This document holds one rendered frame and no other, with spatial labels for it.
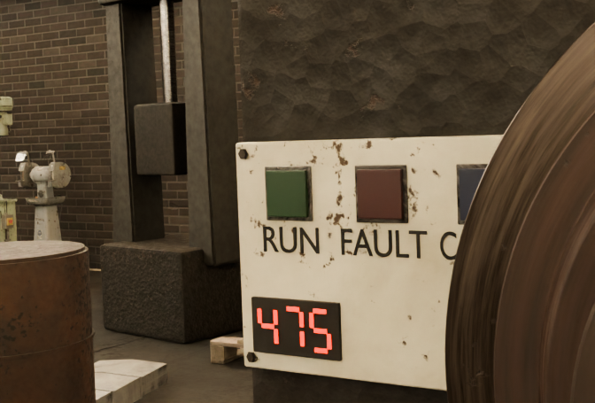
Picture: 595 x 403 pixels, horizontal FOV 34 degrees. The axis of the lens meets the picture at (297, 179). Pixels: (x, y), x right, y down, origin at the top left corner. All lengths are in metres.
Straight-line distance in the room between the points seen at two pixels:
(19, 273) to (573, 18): 2.61
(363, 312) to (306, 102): 0.17
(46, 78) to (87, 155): 0.89
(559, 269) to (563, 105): 0.08
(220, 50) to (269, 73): 5.13
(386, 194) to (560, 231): 0.22
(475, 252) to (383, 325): 0.20
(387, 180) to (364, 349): 0.13
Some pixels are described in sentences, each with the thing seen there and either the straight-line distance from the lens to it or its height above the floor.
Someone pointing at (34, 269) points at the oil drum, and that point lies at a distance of 3.15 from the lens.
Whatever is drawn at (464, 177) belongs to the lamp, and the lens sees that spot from 0.68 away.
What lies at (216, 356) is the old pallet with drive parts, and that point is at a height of 0.04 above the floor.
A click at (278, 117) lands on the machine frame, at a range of 0.78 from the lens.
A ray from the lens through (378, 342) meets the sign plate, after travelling 0.73.
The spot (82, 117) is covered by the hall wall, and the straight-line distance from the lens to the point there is 9.29.
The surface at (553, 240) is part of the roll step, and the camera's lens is 0.50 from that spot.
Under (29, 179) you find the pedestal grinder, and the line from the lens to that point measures 9.30.
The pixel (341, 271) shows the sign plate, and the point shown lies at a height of 1.14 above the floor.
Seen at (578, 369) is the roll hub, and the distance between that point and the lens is 0.44.
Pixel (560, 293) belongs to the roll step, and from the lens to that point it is 0.49.
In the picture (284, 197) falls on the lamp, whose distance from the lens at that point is 0.75.
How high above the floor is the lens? 1.25
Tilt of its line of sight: 3 degrees down
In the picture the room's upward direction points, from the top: 2 degrees counter-clockwise
